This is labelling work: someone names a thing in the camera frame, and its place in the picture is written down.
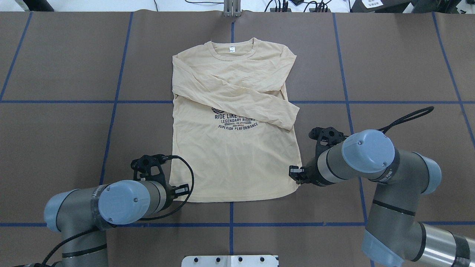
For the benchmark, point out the cream long-sleeve printed shirt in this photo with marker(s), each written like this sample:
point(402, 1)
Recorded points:
point(233, 122)

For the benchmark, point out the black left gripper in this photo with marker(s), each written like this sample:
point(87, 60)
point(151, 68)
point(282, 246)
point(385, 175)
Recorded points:
point(169, 194)

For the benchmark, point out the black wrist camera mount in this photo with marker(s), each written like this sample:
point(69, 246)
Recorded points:
point(148, 168)
point(326, 138)

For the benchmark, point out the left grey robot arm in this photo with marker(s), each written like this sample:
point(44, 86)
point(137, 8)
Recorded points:
point(83, 216)

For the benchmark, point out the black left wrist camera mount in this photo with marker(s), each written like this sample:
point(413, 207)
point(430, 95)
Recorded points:
point(148, 168)

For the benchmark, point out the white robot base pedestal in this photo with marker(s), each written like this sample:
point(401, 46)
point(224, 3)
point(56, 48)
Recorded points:
point(231, 261)

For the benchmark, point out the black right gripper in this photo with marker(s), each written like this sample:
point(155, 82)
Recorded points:
point(311, 172)

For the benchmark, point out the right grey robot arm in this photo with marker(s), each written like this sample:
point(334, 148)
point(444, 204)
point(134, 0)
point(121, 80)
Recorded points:
point(392, 236)

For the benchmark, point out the aluminium frame post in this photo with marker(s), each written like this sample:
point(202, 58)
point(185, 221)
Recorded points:
point(232, 8)

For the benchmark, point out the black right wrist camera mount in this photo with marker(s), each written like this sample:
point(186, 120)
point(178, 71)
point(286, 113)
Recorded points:
point(326, 138)

